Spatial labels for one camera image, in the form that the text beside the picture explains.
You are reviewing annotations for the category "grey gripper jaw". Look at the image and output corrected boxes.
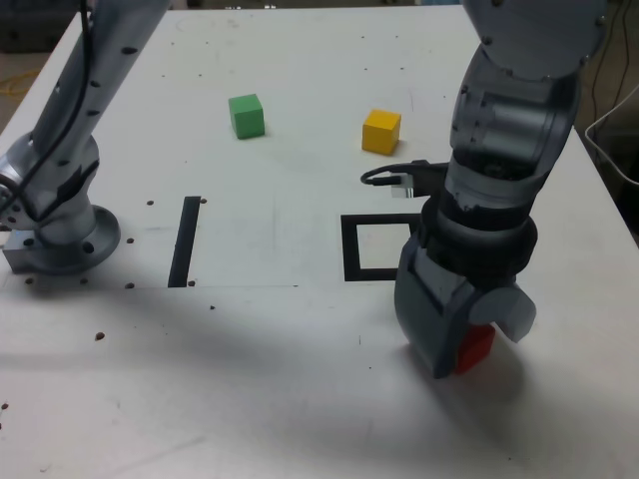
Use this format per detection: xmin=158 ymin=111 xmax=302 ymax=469
xmin=470 ymin=286 xmax=538 ymax=345
xmin=393 ymin=234 xmax=484 ymax=380

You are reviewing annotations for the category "red cube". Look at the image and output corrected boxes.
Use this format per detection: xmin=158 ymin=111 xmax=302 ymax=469
xmin=454 ymin=323 xmax=497 ymax=375

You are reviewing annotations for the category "yellow cube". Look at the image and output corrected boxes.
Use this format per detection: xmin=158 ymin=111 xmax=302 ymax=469
xmin=361 ymin=108 xmax=403 ymax=157

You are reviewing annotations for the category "green cube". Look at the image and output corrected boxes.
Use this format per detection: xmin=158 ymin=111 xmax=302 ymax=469
xmin=228 ymin=93 xmax=266 ymax=141

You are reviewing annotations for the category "black tape square outline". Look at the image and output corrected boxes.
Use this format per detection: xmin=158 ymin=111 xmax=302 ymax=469
xmin=339 ymin=213 xmax=425 ymax=283

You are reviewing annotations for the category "white plastic bin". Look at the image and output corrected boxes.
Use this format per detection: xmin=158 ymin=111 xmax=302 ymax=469
xmin=584 ymin=84 xmax=639 ymax=188

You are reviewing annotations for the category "black tape strip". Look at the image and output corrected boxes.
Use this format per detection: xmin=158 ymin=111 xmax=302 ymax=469
xmin=167 ymin=196 xmax=202 ymax=289

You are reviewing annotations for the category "thin black hanging cable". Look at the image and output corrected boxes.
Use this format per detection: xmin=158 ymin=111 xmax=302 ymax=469
xmin=617 ymin=0 xmax=631 ymax=111
xmin=591 ymin=39 xmax=611 ymax=124

